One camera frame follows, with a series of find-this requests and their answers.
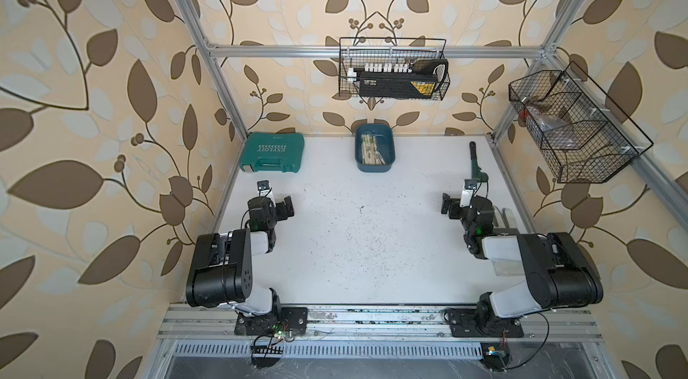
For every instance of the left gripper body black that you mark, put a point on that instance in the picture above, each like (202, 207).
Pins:
(263, 204)

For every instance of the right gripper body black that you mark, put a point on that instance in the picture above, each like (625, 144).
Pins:
(470, 207)

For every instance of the teal plastic storage box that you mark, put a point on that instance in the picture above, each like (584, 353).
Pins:
(388, 149)

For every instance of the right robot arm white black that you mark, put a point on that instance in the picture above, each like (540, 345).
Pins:
(556, 272)

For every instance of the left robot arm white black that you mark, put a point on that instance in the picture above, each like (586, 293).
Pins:
(221, 271)

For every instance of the wrapped chopsticks in box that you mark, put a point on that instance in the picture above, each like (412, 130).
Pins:
(372, 150)

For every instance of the black power supply box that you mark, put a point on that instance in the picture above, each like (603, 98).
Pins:
(400, 86)

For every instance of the green black hand tool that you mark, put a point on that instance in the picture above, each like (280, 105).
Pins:
(476, 172)

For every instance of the green plastic tool case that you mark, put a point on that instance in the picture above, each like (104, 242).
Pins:
(272, 152)

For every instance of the plastic bag in basket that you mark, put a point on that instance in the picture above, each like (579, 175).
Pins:
(544, 119)

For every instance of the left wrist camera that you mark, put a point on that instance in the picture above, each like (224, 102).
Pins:
(265, 192)

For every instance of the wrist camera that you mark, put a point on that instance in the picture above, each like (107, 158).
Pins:
(470, 188)
(265, 192)

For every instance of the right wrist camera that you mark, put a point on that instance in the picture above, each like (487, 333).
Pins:
(470, 188)

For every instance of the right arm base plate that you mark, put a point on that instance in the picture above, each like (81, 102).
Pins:
(481, 323)

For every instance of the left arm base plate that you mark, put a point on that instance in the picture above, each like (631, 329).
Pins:
(271, 322)

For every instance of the black wire basket right wall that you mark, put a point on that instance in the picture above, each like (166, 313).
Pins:
(602, 138)

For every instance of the black wire basket wall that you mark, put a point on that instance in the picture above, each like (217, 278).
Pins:
(424, 56)
(602, 138)

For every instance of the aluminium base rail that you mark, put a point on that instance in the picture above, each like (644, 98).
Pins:
(364, 332)

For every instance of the black wire basket back wall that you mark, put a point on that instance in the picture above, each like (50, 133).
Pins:
(424, 56)

